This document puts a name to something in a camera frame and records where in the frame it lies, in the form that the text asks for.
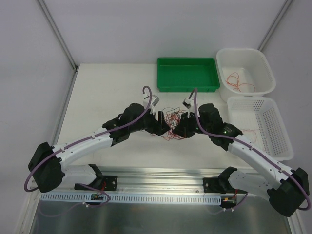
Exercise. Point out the white solid plastic basket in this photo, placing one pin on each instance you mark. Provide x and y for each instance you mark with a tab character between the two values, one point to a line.
244	72

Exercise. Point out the white slotted cable duct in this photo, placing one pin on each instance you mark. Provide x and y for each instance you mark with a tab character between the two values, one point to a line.
133	198

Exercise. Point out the white perforated plastic basket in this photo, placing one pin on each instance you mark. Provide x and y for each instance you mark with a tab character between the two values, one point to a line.
260	121

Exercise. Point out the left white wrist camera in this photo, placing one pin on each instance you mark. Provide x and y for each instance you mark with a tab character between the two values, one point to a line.
150	103

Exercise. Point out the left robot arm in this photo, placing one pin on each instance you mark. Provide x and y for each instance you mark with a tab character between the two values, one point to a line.
51	166

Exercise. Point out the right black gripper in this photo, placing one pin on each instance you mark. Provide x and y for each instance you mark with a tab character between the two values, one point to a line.
184	125

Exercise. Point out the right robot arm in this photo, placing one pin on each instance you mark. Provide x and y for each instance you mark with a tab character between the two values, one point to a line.
286	189

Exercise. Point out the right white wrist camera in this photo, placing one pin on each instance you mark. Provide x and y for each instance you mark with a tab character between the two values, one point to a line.
189	104

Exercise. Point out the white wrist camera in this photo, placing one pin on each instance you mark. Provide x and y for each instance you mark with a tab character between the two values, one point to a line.
150	103
189	104

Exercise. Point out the aluminium mounting rail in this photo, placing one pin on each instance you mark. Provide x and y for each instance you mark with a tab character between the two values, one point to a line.
158	179

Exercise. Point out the right aluminium frame post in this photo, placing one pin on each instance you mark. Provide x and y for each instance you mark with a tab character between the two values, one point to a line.
275	23

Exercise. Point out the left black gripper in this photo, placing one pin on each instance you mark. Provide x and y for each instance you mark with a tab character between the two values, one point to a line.
157	122

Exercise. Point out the green plastic tray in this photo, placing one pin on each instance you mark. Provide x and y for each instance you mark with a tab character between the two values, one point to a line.
177	74

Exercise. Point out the aluminium frame post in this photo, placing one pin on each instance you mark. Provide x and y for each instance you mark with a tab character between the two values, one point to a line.
275	23
55	30

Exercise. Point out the left aluminium frame post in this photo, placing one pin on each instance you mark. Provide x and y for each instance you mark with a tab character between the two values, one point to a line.
55	30

